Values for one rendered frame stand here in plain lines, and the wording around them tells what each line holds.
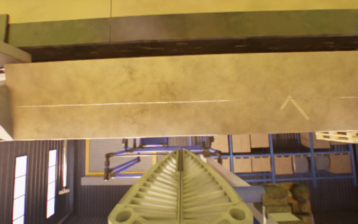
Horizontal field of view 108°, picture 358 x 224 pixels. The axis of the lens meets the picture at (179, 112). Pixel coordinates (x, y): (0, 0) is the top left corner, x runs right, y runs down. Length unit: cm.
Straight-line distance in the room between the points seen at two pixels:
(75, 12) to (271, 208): 61
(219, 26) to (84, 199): 1427
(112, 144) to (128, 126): 1168
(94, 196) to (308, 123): 1377
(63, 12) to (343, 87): 73
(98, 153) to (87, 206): 412
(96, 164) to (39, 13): 1254
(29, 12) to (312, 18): 73
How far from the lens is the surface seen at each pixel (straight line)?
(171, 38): 38
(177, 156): 16
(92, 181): 1287
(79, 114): 42
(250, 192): 32
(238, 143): 1006
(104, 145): 1236
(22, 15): 59
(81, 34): 46
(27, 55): 56
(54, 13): 54
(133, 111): 35
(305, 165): 1265
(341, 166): 1433
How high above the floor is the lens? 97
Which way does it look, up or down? 5 degrees down
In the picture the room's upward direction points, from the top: 178 degrees clockwise
